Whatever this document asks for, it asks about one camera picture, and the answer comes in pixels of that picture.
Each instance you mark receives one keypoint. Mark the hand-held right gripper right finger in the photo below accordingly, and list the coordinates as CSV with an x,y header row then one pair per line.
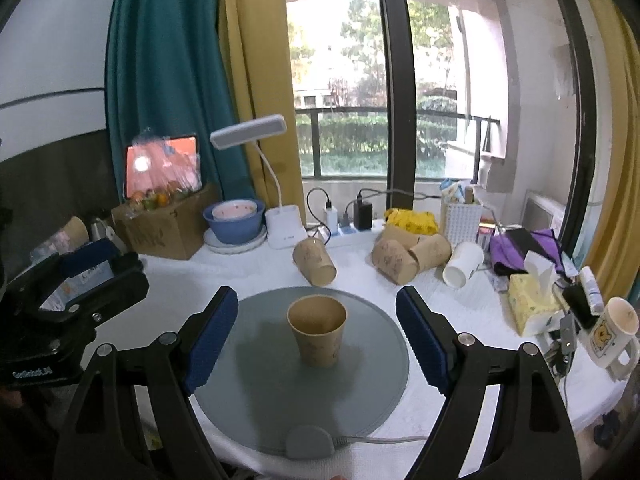
x,y
420,335

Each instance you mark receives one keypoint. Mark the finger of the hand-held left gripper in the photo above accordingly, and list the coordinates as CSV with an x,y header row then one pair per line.
x,y
132,280
90,255

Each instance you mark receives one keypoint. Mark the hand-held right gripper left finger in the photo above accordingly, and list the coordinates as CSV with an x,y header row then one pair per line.
x,y
212,340

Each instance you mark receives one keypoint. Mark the brown paper cup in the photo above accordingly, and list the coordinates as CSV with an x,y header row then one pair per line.
x,y
392,260
432,252
320,345
315,262

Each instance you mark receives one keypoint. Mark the white paper cup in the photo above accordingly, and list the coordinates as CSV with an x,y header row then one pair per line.
x,y
465,262

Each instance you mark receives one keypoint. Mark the white tablecloth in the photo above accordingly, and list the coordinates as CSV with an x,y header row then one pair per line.
x,y
450,320

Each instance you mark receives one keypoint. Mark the cardboard box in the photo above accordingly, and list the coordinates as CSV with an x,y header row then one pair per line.
x,y
165,230

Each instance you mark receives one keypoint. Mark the grey round heating mat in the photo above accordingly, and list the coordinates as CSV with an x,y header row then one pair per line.
x,y
260,390

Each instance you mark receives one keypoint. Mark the bag of fruit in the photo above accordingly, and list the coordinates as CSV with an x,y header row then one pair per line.
x,y
155,197

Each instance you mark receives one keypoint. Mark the white plate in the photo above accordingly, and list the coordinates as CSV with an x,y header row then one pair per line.
x,y
250,246

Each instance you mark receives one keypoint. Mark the blue bowl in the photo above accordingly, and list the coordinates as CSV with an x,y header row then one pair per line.
x,y
235,230

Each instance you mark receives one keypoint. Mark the yellow cloth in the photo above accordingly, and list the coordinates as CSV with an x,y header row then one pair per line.
x,y
412,220

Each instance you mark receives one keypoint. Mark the yellow tissue box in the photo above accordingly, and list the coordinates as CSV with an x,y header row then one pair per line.
x,y
532,305

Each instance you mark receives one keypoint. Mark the tablet with lit screen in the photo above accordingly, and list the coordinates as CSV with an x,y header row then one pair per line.
x,y
165,165

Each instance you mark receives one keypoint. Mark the white perforated pen holder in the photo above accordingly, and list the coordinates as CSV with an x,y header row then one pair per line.
x,y
460,222

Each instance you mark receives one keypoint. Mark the pink bowl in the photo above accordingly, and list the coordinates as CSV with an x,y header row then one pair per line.
x,y
235,210

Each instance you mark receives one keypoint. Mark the white power strip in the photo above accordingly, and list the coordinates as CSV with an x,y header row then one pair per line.
x,y
345,235

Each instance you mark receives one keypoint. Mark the black charger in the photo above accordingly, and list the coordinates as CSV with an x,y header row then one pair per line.
x,y
363,215

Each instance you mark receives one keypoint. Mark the white desk lamp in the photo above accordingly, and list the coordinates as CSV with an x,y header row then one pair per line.
x,y
282,225

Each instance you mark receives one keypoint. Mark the purple bag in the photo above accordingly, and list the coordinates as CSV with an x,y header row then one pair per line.
x,y
540,247

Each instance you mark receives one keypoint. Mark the white charger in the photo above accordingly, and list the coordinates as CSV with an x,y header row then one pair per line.
x,y
330,215

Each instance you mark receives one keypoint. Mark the white tube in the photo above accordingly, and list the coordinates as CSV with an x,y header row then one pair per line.
x,y
592,287

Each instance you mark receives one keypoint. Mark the white bear print mug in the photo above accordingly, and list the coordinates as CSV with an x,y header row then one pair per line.
x,y
607,340

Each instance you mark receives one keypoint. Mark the teal curtain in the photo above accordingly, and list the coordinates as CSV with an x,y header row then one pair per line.
x,y
165,70

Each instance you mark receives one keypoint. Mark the black balcony railing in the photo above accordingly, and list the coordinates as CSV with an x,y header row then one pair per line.
x,y
350,112

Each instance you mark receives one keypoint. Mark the yellow curtain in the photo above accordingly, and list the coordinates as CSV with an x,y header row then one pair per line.
x,y
612,135
260,60

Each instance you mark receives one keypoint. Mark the black window frame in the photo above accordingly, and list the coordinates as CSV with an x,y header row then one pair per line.
x,y
395,85

